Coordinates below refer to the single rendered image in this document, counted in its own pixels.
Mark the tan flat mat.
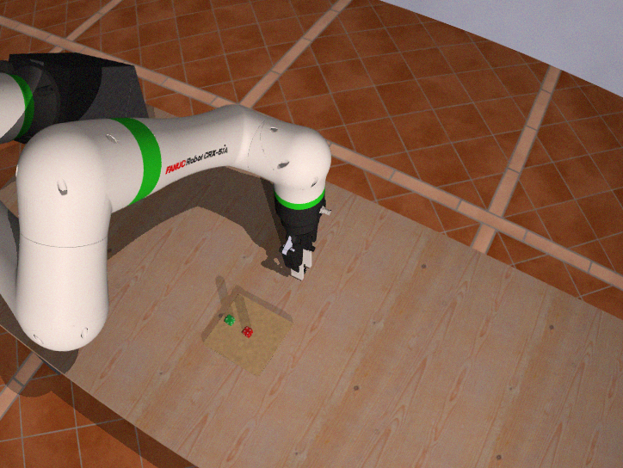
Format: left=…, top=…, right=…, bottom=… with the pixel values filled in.
left=203, top=293, right=294, bottom=377

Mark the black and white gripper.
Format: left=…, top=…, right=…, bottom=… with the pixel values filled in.
left=279, top=218, right=320, bottom=280

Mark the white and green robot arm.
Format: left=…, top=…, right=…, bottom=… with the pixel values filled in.
left=0, top=60, right=331, bottom=351

